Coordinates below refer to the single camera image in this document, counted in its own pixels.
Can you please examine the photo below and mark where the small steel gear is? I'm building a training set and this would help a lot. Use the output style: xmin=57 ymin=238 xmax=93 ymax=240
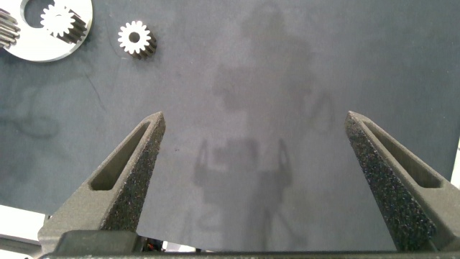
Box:
xmin=117 ymin=20 xmax=158 ymax=60
xmin=40 ymin=3 xmax=88 ymax=45

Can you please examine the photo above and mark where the large steel gear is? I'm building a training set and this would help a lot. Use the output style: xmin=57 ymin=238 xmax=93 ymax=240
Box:
xmin=0 ymin=7 xmax=22 ymax=50

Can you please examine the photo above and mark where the round white pin plate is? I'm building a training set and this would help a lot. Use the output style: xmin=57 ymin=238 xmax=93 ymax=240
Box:
xmin=0 ymin=0 xmax=93 ymax=63

